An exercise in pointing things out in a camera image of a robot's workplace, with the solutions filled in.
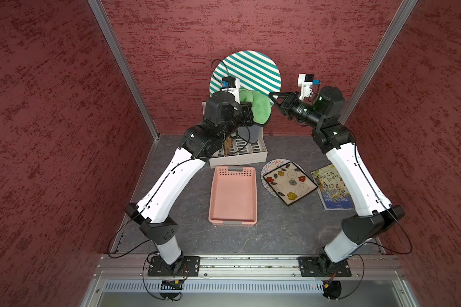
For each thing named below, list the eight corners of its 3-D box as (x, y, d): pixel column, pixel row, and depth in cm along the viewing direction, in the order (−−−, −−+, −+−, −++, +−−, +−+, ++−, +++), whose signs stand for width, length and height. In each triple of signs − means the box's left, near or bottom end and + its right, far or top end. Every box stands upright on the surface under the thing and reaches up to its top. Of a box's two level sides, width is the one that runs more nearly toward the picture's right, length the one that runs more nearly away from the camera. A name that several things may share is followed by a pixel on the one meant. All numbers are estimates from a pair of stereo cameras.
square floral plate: (289, 207, 91) (290, 205, 90) (263, 177, 102) (264, 175, 100) (316, 188, 98) (317, 186, 97) (290, 162, 109) (290, 160, 107)
